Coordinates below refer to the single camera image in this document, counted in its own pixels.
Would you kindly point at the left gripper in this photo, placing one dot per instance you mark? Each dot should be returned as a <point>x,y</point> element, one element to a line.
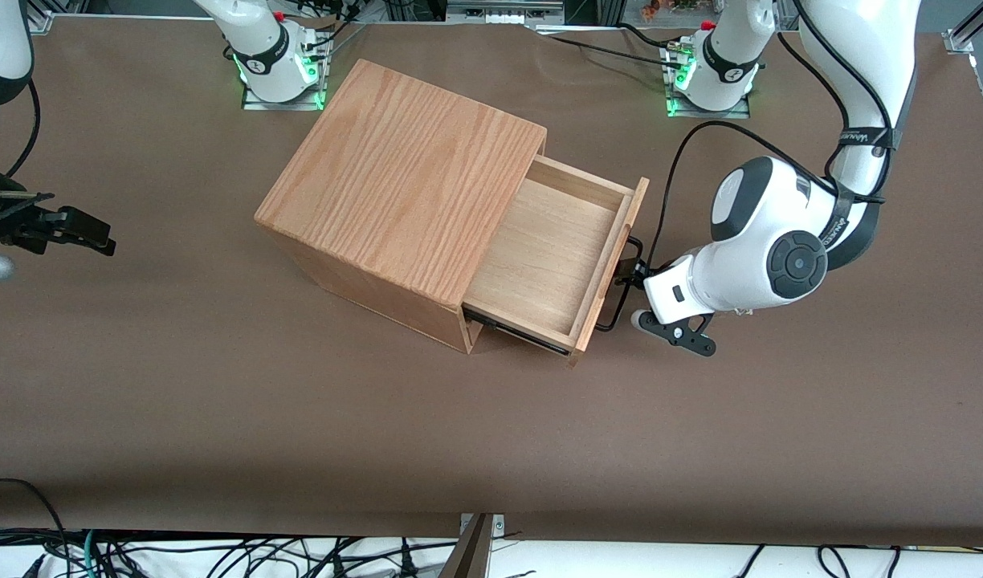
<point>634,272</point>

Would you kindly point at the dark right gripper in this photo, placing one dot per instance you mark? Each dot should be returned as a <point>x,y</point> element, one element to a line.
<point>0,215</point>

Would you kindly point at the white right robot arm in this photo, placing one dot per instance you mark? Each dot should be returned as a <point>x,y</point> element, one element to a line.
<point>259,40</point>

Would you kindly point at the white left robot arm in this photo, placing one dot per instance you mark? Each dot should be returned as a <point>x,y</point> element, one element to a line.
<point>861,48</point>

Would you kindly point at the light oak wooden cabinet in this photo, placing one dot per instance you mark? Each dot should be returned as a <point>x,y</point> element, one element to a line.
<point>395,177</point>

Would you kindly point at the small orange object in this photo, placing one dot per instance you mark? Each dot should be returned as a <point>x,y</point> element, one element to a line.
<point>649,10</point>

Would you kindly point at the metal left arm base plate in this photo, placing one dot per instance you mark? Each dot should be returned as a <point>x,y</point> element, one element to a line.
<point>732,112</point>

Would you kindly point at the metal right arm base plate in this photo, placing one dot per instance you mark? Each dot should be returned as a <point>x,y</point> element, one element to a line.
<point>254,103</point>

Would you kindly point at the aluminium profile post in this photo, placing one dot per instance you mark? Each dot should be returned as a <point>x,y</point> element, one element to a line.
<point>40,18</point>
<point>964,36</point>

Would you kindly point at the aluminium frame rail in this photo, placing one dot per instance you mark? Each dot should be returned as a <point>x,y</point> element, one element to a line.
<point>503,11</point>

